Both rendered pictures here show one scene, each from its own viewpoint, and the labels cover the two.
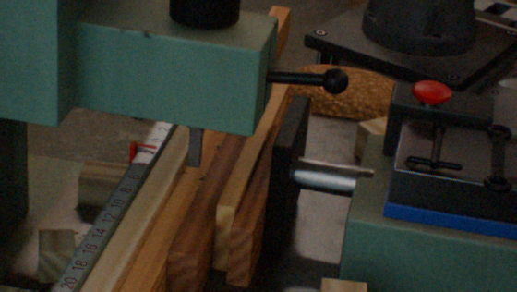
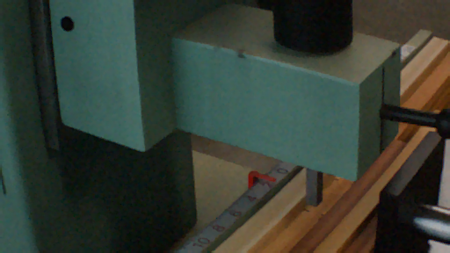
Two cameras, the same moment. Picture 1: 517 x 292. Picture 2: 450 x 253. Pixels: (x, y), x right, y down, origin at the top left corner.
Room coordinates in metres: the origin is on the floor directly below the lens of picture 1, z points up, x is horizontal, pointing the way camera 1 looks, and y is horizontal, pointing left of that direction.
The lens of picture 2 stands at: (0.24, -0.13, 1.31)
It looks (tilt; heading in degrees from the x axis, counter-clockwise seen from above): 30 degrees down; 26
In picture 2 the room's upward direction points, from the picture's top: 3 degrees counter-clockwise
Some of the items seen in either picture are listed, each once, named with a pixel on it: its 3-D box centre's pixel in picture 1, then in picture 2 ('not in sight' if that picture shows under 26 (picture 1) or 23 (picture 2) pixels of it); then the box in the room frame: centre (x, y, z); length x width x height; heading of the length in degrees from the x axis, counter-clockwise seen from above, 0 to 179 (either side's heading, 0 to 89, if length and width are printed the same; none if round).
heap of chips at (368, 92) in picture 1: (344, 85); not in sight; (0.99, -0.08, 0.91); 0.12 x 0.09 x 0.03; 81
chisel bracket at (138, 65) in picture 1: (175, 69); (290, 94); (0.75, 0.06, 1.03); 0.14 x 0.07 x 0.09; 81
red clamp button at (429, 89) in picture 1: (431, 91); not in sight; (0.77, -0.13, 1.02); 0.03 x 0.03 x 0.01
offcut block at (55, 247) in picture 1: (56, 255); not in sight; (0.79, 0.16, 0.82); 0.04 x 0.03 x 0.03; 12
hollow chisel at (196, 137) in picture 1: (196, 136); (315, 172); (0.74, 0.04, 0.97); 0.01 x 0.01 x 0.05; 81
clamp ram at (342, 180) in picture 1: (324, 176); (444, 226); (0.74, -0.06, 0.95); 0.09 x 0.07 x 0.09; 171
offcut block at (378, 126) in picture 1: (380, 143); not in sight; (0.87, -0.11, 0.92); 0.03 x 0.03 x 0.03; 34
